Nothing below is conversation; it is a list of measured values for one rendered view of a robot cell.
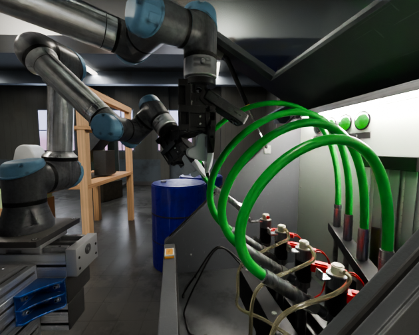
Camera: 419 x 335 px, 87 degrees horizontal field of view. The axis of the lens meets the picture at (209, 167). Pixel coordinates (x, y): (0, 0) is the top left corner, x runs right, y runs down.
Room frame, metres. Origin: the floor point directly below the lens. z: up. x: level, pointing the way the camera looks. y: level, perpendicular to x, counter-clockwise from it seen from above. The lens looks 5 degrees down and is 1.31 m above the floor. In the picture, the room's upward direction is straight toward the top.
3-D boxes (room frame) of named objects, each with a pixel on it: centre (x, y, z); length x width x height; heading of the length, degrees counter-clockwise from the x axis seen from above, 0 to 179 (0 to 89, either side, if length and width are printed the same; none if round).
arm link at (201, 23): (0.52, 0.02, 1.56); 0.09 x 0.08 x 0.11; 129
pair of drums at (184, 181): (2.77, 0.23, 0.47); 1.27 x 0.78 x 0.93; 174
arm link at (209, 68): (0.52, 0.02, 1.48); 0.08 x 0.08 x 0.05
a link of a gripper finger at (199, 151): (0.50, 0.02, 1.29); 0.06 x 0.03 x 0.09; 100
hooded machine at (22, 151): (5.96, 4.79, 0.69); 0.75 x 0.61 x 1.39; 89
